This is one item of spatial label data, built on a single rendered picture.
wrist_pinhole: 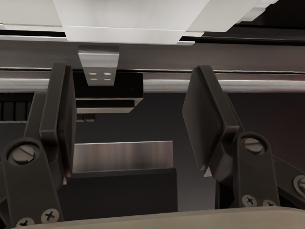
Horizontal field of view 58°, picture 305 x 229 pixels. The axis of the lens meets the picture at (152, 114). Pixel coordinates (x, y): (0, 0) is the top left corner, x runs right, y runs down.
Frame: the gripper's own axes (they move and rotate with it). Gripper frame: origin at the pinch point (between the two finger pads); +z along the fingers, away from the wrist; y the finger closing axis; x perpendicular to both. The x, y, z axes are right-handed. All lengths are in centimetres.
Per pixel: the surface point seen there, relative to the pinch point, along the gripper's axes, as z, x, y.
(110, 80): 19.5, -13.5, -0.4
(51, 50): 30.1, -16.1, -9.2
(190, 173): 30, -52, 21
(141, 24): 8.7, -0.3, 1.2
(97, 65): 14.8, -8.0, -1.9
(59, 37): 11.2, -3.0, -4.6
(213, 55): 30.0, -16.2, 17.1
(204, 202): 24, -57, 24
